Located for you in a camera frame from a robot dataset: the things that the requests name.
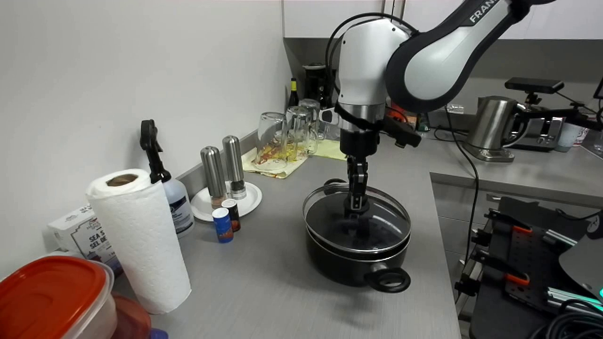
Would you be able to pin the glass pot lid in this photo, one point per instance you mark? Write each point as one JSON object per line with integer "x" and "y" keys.
{"x": 389, "y": 227}

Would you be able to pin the black rounded base plate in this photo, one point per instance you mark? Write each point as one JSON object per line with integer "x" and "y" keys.
{"x": 586, "y": 264}

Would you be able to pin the dark glass bottle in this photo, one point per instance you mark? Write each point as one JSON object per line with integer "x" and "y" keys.
{"x": 293, "y": 95}

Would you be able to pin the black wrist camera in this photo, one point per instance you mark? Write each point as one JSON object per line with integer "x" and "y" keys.
{"x": 402, "y": 133}

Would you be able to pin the white round plate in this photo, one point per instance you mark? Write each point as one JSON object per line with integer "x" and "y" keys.
{"x": 251, "y": 200}

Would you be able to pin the steel grinder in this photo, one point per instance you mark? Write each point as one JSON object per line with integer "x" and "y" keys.
{"x": 213, "y": 172}
{"x": 234, "y": 163}

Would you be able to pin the small bottle with blue cap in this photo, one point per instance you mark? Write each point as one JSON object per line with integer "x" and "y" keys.
{"x": 223, "y": 227}

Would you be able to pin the small brown bottle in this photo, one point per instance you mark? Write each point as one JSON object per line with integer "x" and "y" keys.
{"x": 234, "y": 217}

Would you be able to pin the white paper towel roll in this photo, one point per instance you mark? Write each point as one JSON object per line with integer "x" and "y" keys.
{"x": 144, "y": 246}

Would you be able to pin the plastic container with red lid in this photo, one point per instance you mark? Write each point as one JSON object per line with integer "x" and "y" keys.
{"x": 48, "y": 302}

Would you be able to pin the yellow patterned cloth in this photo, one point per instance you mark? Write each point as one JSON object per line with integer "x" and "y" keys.
{"x": 276, "y": 165}

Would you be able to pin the clear drinking glass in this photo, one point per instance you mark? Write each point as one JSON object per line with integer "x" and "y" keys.
{"x": 272, "y": 129}
{"x": 298, "y": 125}

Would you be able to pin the black cooking pot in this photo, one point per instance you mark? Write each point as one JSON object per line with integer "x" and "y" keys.
{"x": 351, "y": 264}

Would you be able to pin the black camera on stand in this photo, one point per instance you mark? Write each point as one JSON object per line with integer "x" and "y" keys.
{"x": 534, "y": 85}

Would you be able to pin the stainless steel kettle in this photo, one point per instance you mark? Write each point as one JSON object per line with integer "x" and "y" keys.
{"x": 492, "y": 125}

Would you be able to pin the black coffee machine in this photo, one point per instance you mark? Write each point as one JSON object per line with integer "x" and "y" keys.
{"x": 315, "y": 82}

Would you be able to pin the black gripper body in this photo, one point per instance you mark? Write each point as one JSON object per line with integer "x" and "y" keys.
{"x": 358, "y": 148}

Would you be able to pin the black perforated breadboard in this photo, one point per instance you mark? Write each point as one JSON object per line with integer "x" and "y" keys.
{"x": 502, "y": 313}

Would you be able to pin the white mug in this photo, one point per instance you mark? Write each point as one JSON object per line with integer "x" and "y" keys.
{"x": 570, "y": 136}

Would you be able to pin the white salt box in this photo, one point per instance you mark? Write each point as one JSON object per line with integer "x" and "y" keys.
{"x": 76, "y": 236}

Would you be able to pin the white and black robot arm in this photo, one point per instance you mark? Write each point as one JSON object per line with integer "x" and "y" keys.
{"x": 434, "y": 63}

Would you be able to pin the spray bottle with black trigger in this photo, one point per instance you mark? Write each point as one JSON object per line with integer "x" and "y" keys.
{"x": 178, "y": 208}

